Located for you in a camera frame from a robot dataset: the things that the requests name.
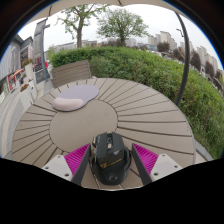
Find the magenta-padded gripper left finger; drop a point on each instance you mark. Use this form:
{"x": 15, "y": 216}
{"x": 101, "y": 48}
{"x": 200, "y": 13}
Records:
{"x": 58, "y": 166}

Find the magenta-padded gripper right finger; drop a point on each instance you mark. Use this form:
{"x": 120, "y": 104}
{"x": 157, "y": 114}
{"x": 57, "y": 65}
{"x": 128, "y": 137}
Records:
{"x": 165, "y": 166}

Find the black computer mouse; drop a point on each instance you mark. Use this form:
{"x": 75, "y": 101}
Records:
{"x": 110, "y": 160}

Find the lavender mouse pad with wrist rest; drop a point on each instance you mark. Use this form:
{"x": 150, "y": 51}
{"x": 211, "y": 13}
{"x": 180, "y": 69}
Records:
{"x": 78, "y": 94}

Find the green hedge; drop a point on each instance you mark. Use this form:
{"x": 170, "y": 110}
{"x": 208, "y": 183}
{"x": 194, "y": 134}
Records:
{"x": 160, "y": 76}

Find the brown slatted outdoor chair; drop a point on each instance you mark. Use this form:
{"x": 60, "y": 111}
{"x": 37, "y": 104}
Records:
{"x": 70, "y": 72}

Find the tall white flower planter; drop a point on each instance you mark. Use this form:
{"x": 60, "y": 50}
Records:
{"x": 29, "y": 71}

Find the dark curved parasol pole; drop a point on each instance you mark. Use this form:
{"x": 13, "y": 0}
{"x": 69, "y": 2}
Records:
{"x": 187, "y": 56}

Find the storefront building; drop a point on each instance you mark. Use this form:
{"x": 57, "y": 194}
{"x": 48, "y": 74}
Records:
{"x": 13, "y": 63}

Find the tall grey sign pillar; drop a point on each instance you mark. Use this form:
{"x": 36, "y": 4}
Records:
{"x": 38, "y": 43}

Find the distant apartment buildings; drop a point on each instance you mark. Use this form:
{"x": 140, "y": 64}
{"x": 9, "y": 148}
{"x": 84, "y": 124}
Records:
{"x": 166, "y": 38}

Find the tree with bare trunk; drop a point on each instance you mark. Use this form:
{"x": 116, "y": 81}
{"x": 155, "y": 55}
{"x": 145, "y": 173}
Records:
{"x": 79, "y": 31}

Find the round leafy green tree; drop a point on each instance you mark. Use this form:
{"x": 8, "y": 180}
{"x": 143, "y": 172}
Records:
{"x": 121, "y": 23}

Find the beige parasol canopy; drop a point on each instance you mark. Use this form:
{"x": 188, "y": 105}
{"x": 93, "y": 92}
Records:
{"x": 46, "y": 10}

